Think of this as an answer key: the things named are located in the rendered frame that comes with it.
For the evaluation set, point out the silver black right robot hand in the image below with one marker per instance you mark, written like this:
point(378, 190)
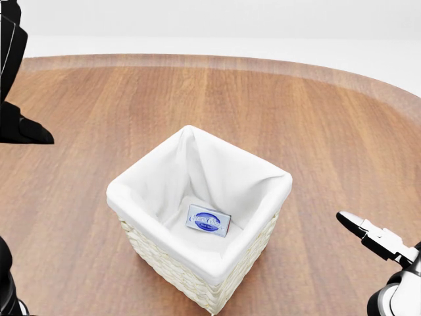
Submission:
point(406, 279)

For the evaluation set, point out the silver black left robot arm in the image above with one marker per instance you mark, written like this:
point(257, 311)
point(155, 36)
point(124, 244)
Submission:
point(9, 66)

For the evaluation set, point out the blue cream cheese box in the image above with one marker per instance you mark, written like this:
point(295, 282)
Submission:
point(207, 221)

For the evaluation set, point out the white cloth basket liner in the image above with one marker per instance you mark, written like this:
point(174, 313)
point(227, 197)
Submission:
point(210, 158)

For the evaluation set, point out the white wicker basket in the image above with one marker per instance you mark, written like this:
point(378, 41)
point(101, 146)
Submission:
point(171, 268)

